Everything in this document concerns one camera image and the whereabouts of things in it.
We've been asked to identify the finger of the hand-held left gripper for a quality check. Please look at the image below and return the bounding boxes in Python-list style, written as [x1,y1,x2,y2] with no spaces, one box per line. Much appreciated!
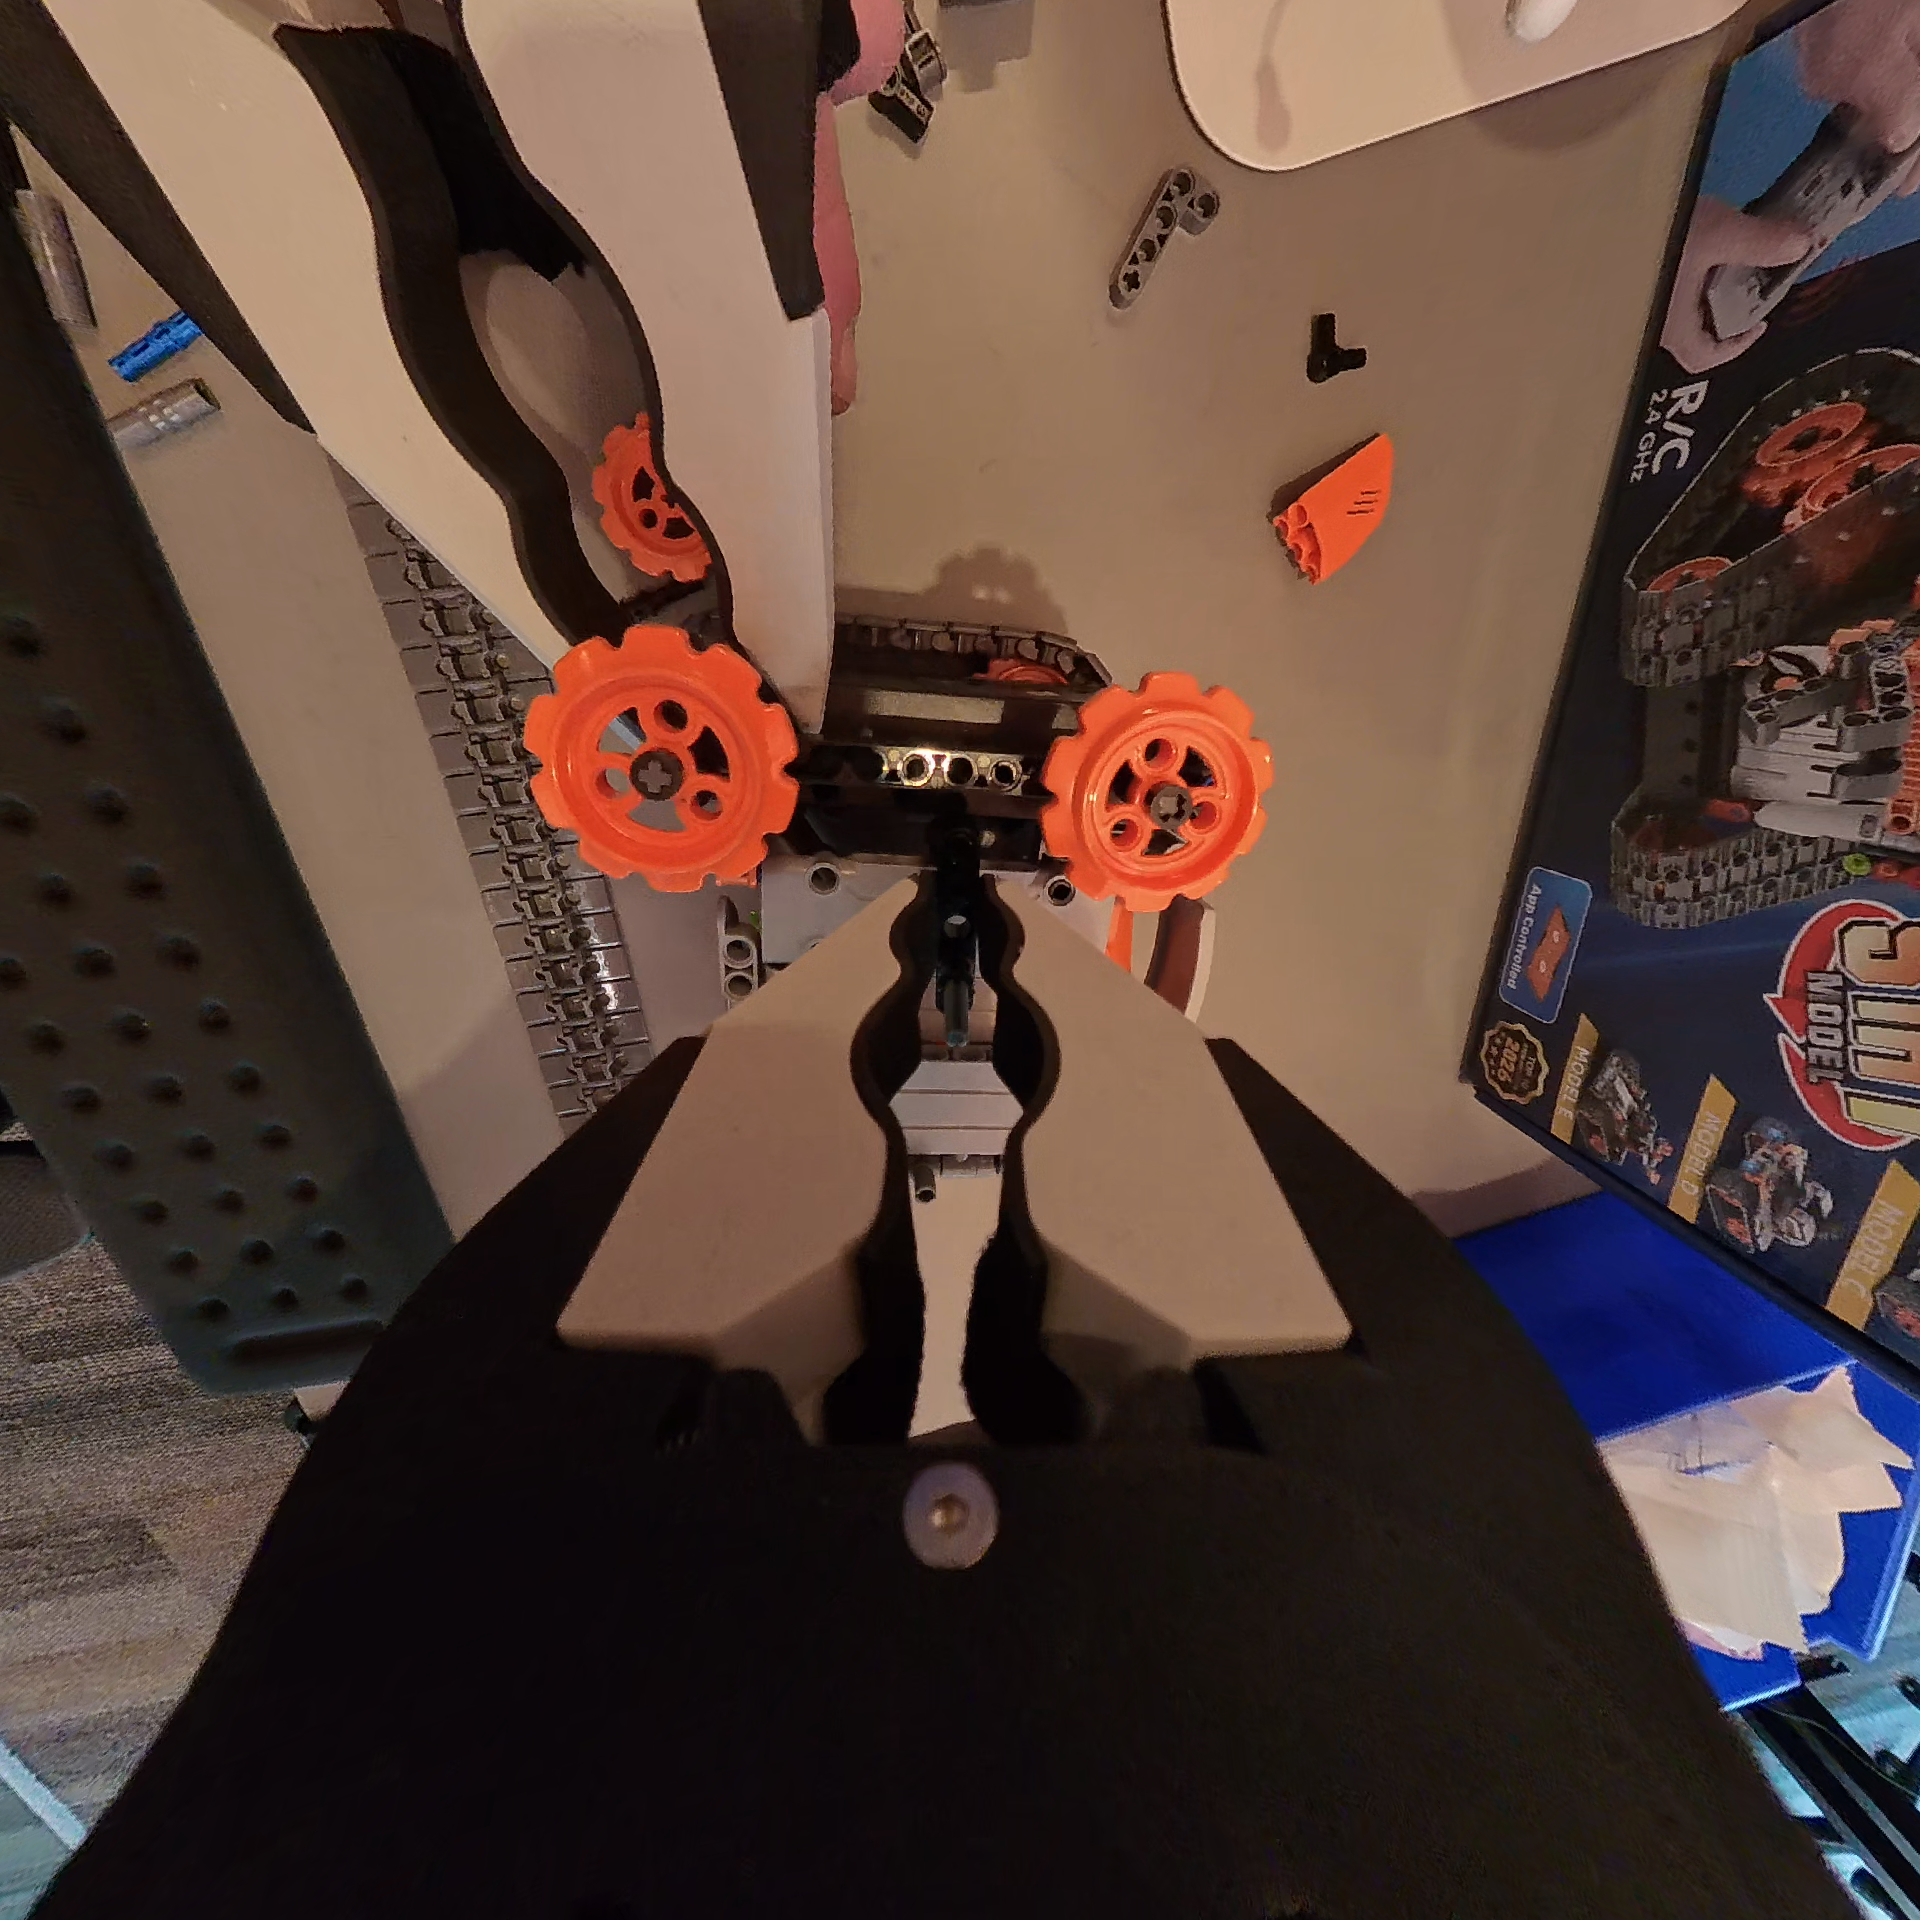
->
[36,0,600,655]
[451,0,841,730]

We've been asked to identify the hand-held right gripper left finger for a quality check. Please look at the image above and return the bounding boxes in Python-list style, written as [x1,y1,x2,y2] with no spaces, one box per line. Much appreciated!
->
[555,886,944,1426]

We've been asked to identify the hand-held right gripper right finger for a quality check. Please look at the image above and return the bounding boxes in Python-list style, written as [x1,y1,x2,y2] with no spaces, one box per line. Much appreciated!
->
[975,886,1352,1426]

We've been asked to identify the grey toy robot vehicle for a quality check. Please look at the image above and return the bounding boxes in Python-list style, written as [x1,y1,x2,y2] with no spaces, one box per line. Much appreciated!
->
[715,615,1215,1172]

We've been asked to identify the orange gear wheel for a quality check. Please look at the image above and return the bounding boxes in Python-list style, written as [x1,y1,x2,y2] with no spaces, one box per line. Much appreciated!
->
[589,415,715,587]
[1040,671,1277,914]
[524,625,801,897]

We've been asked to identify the black pin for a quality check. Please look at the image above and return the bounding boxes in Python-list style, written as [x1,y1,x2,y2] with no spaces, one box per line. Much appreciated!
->
[925,826,991,1058]

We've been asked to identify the blue plastic bin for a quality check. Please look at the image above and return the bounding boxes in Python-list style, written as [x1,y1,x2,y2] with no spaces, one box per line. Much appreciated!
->
[1448,1196,1920,1719]

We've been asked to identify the small orange connector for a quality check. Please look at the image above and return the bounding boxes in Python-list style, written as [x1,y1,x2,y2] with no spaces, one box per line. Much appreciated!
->
[1267,430,1401,585]

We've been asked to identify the person's left hand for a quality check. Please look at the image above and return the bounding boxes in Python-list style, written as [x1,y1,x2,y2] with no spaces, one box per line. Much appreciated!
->
[830,0,911,422]

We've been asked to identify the grey axle tube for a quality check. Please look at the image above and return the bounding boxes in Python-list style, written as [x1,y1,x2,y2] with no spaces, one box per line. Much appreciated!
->
[113,381,221,453]

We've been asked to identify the dark grey angled beam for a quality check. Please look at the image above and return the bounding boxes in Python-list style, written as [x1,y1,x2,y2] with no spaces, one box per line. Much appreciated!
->
[1108,169,1222,313]

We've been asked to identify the white book stand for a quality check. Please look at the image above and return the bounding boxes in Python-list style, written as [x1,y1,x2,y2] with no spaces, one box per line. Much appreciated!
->
[1161,0,1758,177]

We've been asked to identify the black dimpled mat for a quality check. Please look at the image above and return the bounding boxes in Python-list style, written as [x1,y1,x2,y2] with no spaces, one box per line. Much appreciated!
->
[0,181,456,1396]

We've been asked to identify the robot kit box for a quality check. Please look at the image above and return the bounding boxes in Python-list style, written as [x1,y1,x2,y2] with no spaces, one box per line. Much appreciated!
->
[1463,0,1920,1383]

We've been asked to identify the grey track chain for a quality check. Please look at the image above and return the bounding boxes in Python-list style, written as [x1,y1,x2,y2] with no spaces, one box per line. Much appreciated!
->
[335,481,656,1137]

